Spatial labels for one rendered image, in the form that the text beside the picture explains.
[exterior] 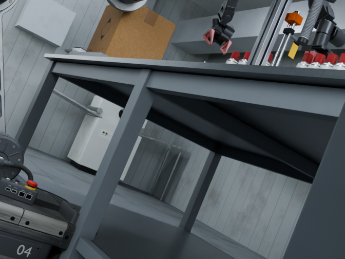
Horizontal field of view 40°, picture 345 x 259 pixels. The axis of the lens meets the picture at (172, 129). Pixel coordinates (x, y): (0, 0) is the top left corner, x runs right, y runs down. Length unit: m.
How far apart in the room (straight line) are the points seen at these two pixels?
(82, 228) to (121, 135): 0.32
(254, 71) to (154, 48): 0.99
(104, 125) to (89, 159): 0.57
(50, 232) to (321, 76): 0.99
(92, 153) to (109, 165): 5.77
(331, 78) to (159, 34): 1.21
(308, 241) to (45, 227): 1.42
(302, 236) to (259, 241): 6.15
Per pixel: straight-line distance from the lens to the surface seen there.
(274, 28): 1.68
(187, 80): 1.37
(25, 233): 1.55
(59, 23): 7.65
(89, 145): 7.27
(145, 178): 8.72
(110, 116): 7.44
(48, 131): 7.98
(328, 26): 1.87
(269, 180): 6.51
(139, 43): 2.02
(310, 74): 0.99
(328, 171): 0.17
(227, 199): 7.02
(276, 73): 1.06
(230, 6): 2.42
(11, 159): 1.68
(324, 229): 0.17
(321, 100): 1.00
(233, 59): 1.97
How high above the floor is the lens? 0.53
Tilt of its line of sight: 5 degrees up
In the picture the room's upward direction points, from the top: 23 degrees clockwise
